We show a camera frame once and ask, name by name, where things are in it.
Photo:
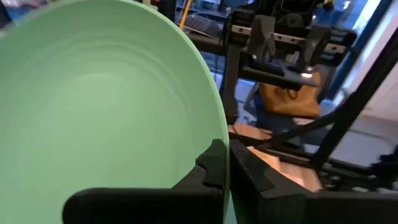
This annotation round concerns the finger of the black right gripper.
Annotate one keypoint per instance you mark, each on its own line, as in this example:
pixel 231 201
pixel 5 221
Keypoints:
pixel 317 43
pixel 261 35

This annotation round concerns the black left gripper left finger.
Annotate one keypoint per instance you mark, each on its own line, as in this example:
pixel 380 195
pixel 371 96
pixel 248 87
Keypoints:
pixel 155 208

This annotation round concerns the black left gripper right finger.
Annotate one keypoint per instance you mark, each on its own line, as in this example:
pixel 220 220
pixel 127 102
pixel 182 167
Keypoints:
pixel 280 208

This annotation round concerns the green plate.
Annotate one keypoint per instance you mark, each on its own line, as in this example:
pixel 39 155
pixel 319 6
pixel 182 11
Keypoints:
pixel 93 93

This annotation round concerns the black laptop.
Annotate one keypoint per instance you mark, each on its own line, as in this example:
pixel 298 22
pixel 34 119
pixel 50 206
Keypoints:
pixel 203 25

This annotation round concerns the tan leather bag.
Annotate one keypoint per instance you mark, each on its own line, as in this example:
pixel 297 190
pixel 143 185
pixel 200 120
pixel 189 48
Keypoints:
pixel 289 104

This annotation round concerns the black metal frame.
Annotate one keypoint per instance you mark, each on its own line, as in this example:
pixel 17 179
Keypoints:
pixel 354 102

